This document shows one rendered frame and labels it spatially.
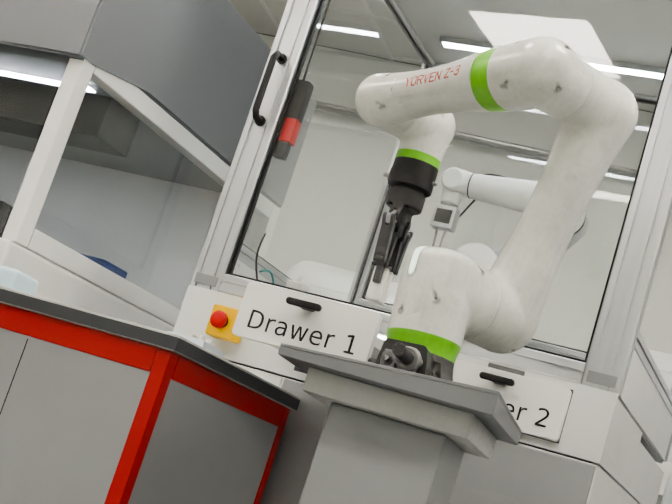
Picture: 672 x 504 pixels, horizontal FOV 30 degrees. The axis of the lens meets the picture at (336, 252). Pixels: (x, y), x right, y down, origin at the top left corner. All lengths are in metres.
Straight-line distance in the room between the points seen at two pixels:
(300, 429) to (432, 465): 0.78
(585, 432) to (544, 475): 0.12
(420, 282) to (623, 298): 0.64
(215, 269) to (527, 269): 0.94
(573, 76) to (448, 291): 0.42
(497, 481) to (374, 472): 0.62
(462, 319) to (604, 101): 0.45
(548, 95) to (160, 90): 1.39
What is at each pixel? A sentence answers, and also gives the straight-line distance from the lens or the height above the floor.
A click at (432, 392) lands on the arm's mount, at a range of 1.91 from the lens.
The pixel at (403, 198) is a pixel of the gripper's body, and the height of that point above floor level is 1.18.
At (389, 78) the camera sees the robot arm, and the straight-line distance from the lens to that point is 2.42.
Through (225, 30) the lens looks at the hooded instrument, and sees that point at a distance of 3.50.
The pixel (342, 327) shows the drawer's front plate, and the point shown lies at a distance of 2.36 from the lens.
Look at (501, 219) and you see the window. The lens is 2.72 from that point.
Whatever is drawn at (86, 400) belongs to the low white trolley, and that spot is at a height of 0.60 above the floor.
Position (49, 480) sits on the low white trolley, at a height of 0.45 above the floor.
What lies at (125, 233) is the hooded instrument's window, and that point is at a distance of 3.29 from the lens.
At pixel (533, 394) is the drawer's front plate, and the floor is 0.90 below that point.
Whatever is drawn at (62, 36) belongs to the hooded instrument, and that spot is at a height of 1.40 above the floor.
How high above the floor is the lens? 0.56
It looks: 11 degrees up
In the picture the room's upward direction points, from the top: 18 degrees clockwise
